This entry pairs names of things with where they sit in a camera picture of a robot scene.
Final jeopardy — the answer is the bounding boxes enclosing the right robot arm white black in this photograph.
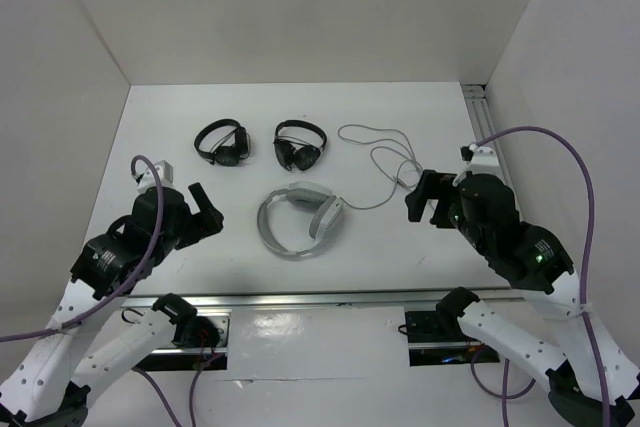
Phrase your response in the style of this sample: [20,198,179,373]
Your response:
[405,170,639,426]

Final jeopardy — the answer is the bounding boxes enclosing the black headphones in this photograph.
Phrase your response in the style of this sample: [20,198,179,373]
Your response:
[273,120,328,172]
[193,119,251,167]

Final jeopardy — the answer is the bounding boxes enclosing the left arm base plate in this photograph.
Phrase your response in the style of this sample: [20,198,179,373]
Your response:
[136,312,230,372]

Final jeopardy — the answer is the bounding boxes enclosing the aluminium front rail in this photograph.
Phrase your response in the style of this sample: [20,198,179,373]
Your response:
[119,287,524,309]

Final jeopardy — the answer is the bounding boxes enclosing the grey white headphones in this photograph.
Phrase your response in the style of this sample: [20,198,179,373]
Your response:
[256,181,346,261]

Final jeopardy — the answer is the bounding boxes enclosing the right black headphones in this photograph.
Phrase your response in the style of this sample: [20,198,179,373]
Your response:
[273,120,328,172]

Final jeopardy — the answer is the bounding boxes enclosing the left black headphones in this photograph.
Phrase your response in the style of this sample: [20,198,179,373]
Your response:
[193,119,251,167]

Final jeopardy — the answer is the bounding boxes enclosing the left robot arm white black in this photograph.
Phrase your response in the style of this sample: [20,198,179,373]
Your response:
[1,183,223,426]

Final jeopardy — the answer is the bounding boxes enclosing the grey headphone cable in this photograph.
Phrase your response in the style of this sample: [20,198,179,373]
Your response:
[337,123,426,210]

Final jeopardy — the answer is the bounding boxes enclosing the aluminium side rail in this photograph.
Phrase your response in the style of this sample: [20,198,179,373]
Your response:
[462,83,506,168]

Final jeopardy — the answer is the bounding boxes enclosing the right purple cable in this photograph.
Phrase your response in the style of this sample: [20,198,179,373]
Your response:
[472,125,614,427]

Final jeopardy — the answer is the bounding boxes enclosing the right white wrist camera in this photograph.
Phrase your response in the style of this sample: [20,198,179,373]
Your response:
[454,143,503,184]

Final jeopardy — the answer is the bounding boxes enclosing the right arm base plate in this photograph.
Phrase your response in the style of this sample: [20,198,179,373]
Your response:
[397,310,499,367]

